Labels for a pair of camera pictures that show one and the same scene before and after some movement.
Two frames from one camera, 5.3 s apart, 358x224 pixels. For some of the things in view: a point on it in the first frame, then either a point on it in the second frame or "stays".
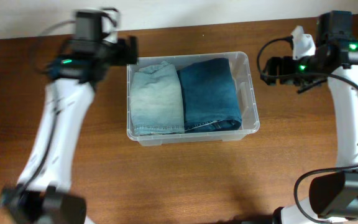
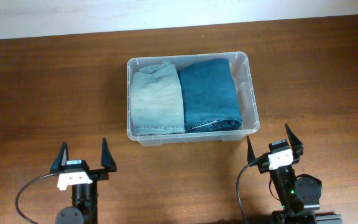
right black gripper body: x=291 y=66 -> x=263 y=166
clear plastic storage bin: x=191 y=99 stays
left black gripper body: x=120 y=51 -> x=97 y=174
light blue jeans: x=156 y=99 stays
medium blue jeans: x=209 y=99 stays
